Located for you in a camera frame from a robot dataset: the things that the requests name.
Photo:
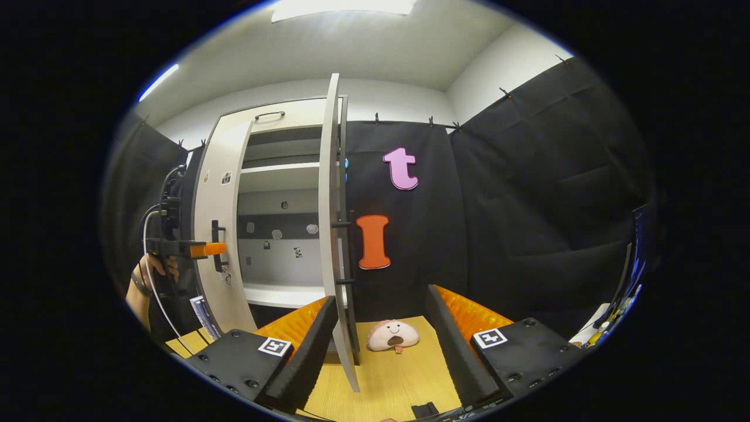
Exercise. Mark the blue and white booklet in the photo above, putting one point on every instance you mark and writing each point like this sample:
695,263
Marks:
203,316

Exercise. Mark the cabinet door with camera sticker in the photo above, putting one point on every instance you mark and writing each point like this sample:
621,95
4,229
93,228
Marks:
225,202

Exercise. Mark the narrow ceiling light panel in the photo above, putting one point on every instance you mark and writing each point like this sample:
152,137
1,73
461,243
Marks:
158,83

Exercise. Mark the beige double-door shoe cabinet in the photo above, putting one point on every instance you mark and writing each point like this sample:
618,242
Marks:
275,266

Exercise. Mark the black wristband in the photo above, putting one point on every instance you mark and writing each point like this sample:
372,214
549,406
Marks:
139,285

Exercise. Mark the black backdrop cloth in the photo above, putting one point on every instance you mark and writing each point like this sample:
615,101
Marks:
527,205

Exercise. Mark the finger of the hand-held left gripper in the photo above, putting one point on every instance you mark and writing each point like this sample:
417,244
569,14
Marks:
205,249

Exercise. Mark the white cabinet shelf board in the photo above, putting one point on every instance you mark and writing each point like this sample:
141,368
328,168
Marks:
281,295
275,176

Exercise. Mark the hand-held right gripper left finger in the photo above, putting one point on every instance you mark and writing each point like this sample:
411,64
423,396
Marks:
310,357

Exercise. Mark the pink smiling plush toy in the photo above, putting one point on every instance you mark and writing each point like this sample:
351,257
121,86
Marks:
392,335

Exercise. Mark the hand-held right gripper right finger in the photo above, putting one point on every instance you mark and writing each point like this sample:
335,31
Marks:
454,351

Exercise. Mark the wide ceiling light panel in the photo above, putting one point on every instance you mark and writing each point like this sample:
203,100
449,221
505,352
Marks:
343,8

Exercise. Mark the cabinet door with headphone sticker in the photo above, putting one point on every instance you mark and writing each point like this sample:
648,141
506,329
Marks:
330,205

